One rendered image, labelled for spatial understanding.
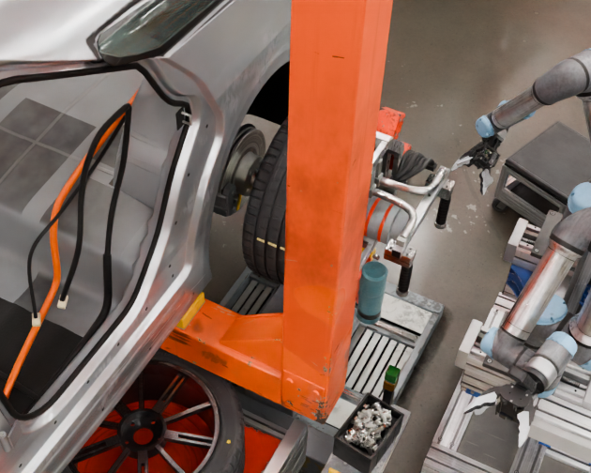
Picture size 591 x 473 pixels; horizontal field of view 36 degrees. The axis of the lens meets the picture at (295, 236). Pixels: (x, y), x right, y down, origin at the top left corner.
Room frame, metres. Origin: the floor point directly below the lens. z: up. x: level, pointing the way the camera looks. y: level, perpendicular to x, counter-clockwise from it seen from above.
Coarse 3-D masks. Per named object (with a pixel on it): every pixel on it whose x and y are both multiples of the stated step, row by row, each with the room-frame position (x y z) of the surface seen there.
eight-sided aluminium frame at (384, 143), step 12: (384, 144) 2.17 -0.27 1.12; (396, 144) 2.26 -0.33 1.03; (384, 156) 2.33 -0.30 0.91; (396, 156) 2.31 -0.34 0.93; (372, 168) 2.08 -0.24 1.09; (384, 168) 2.33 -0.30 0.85; (396, 168) 2.31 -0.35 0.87; (396, 192) 2.33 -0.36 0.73; (372, 240) 2.19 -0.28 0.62; (360, 264) 2.08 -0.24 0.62
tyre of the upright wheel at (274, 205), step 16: (272, 144) 2.11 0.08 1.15; (272, 160) 2.06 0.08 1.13; (256, 176) 2.03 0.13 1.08; (272, 176) 2.02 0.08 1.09; (256, 192) 1.99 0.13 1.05; (272, 192) 1.98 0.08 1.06; (256, 208) 1.97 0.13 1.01; (272, 208) 1.95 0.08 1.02; (256, 224) 1.94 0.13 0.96; (272, 224) 1.92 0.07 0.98; (256, 240) 1.93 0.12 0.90; (272, 240) 1.90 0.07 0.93; (256, 256) 1.92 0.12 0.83; (272, 256) 1.89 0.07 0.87; (256, 272) 1.96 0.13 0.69; (272, 272) 1.90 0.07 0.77
